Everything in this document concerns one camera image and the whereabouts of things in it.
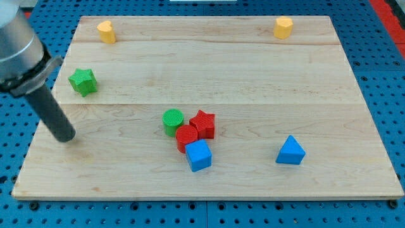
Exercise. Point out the green star block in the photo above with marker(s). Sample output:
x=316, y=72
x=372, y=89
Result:
x=83, y=81

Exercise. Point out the blue cube block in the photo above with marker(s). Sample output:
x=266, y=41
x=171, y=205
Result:
x=198, y=155

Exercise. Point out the red cylinder block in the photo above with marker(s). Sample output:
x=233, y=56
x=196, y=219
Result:
x=184, y=135

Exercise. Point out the blue triangle block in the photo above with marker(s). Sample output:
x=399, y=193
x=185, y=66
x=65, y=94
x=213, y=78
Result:
x=291, y=152

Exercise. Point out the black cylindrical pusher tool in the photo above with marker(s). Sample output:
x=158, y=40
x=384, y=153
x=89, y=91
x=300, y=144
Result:
x=46, y=107

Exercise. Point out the red star block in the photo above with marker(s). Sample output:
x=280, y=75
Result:
x=204, y=124

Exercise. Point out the yellow hexagon block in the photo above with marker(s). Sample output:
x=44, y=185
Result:
x=283, y=27

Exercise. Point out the green cylinder block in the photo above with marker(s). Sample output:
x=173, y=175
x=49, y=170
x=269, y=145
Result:
x=172, y=119

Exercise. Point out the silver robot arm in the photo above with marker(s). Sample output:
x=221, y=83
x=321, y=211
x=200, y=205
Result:
x=25, y=60

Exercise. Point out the yellow heart block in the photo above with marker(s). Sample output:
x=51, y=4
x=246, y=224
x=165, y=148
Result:
x=106, y=32

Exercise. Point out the wooden board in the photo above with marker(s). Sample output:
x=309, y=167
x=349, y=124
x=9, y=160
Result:
x=261, y=90

